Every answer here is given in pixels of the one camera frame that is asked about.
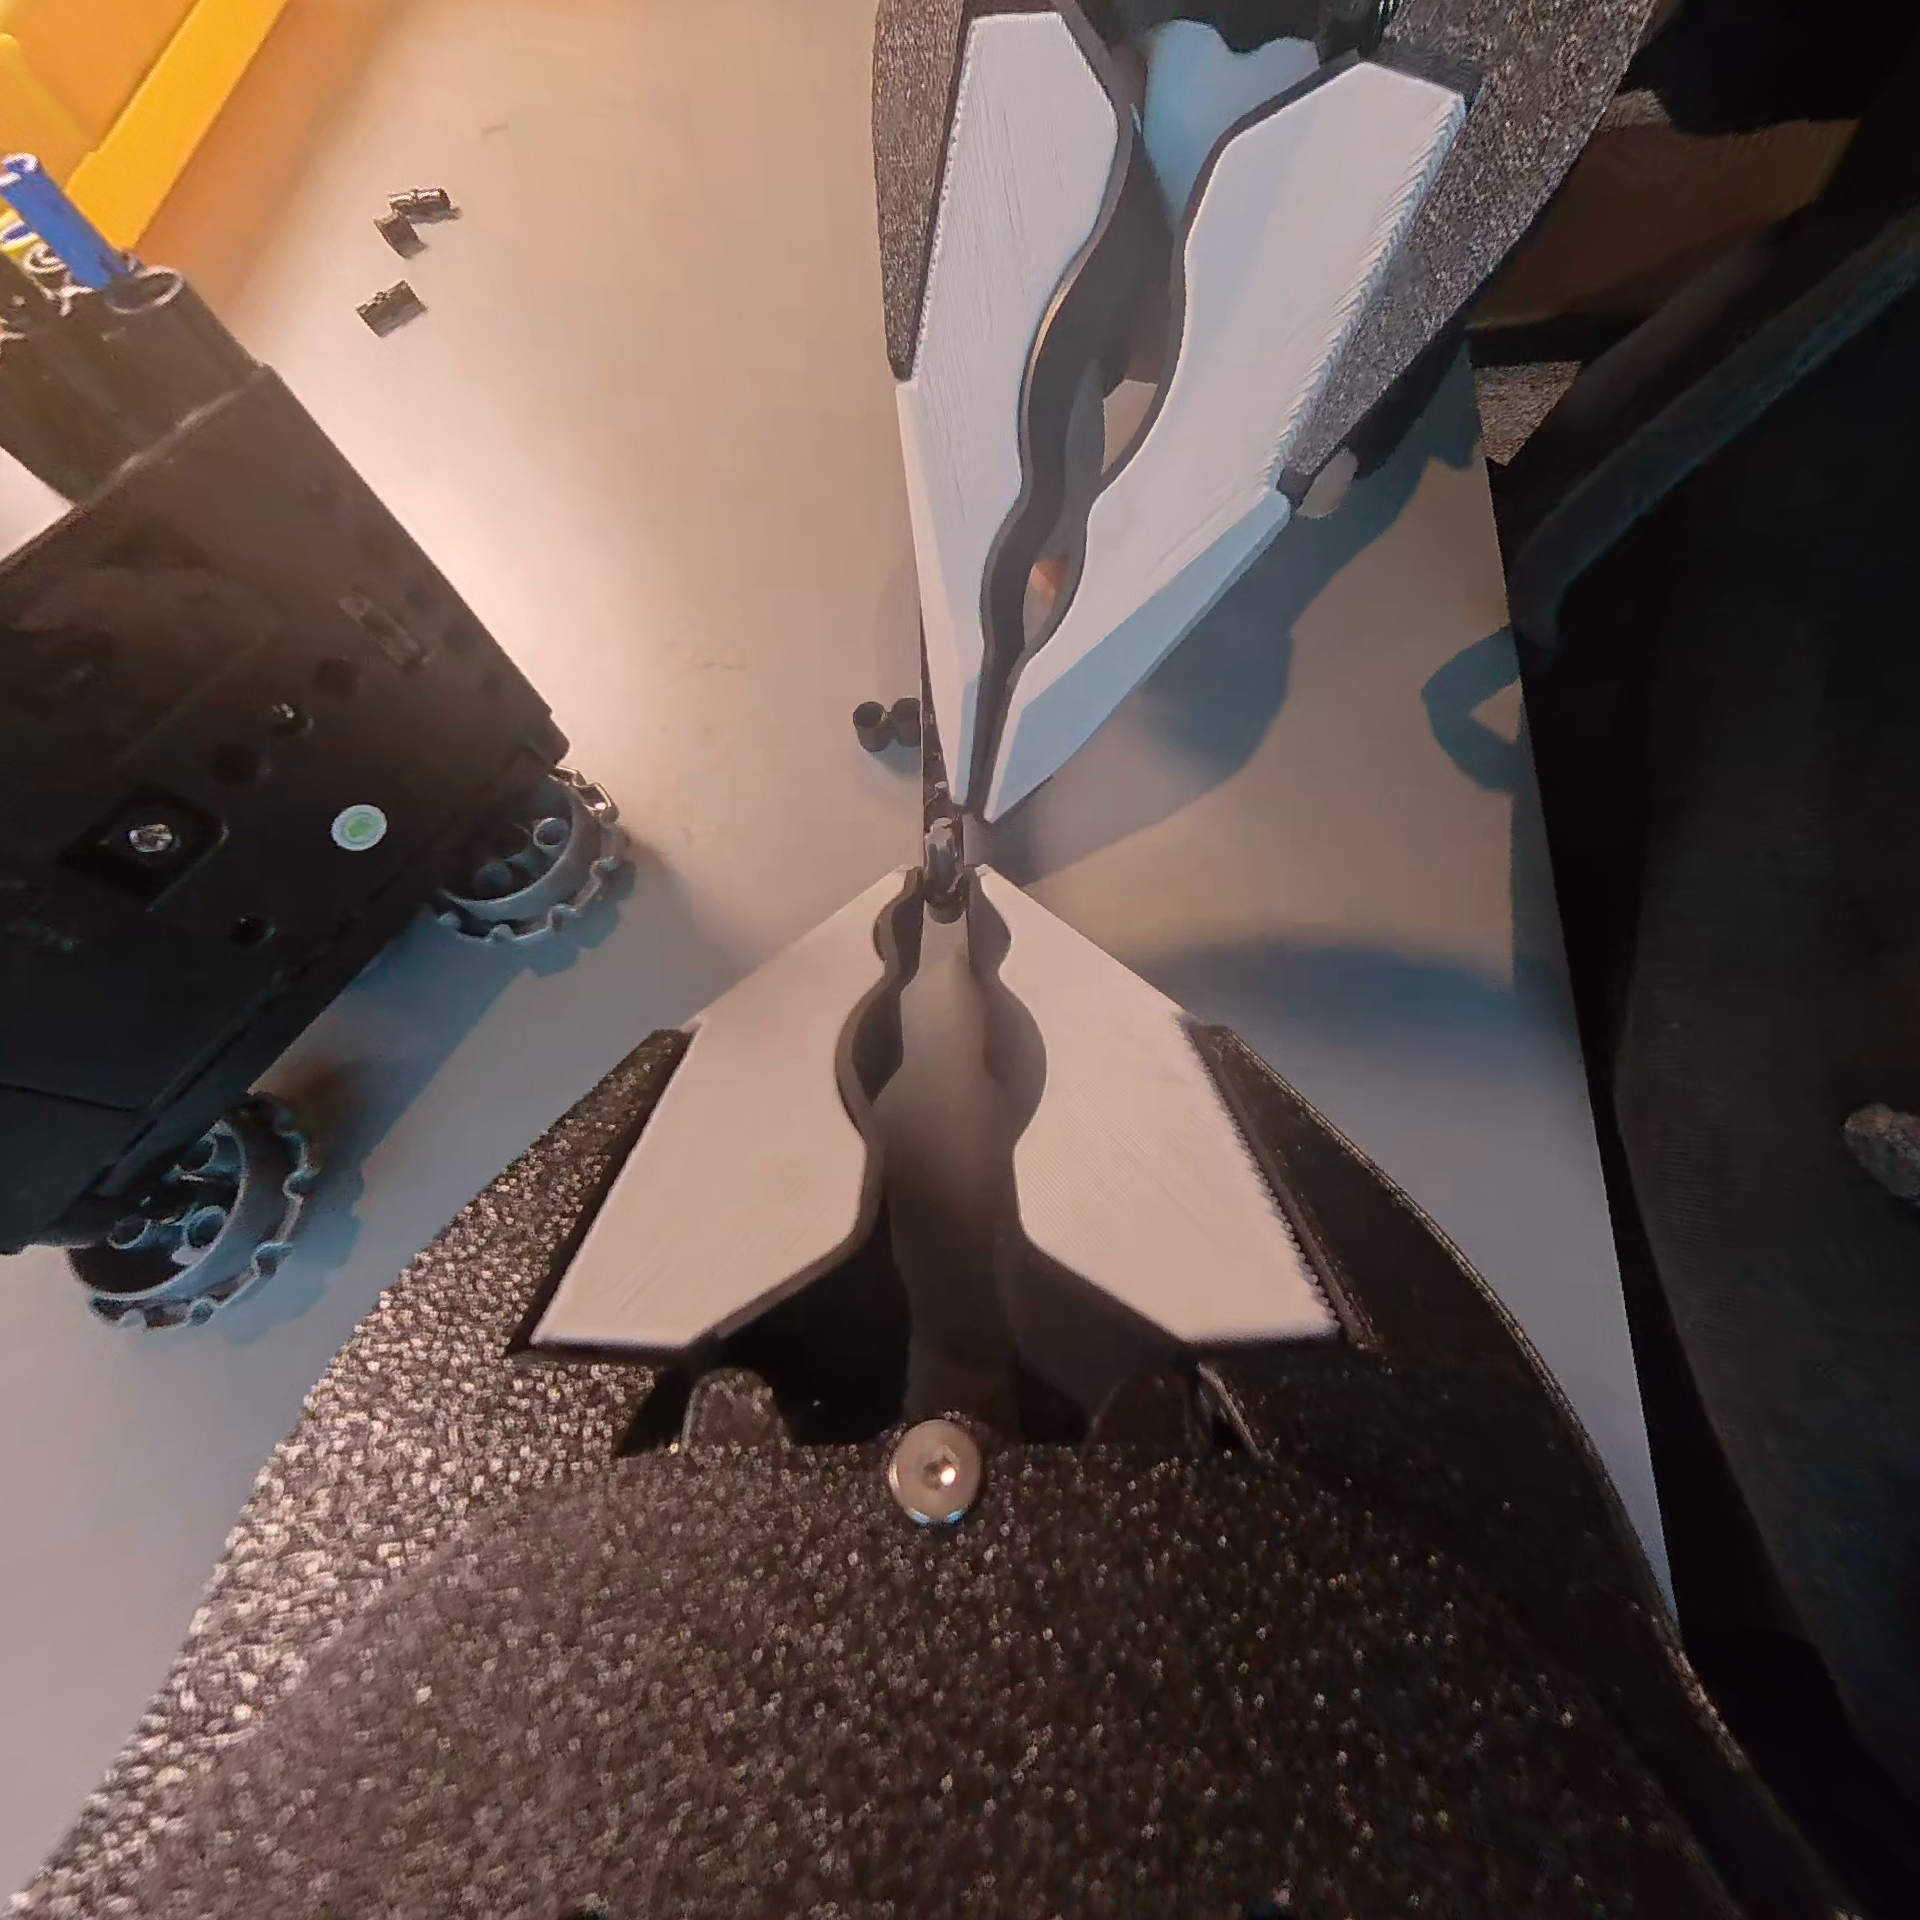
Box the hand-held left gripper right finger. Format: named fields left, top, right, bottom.
left=956, top=865, right=1346, bottom=1413

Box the yellow plastic box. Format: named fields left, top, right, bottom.
left=0, top=0, right=293, bottom=243

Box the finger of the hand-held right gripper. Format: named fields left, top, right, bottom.
left=895, top=0, right=1156, bottom=827
left=976, top=46, right=1478, bottom=827

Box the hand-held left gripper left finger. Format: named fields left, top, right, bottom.
left=535, top=865, right=962, bottom=1366

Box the black yellow toy brick vehicle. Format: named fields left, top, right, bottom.
left=0, top=168, right=633, bottom=1328

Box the grey desk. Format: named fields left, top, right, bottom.
left=0, top=0, right=1676, bottom=1876

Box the black connector pin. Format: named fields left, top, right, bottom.
left=916, top=787, right=981, bottom=921

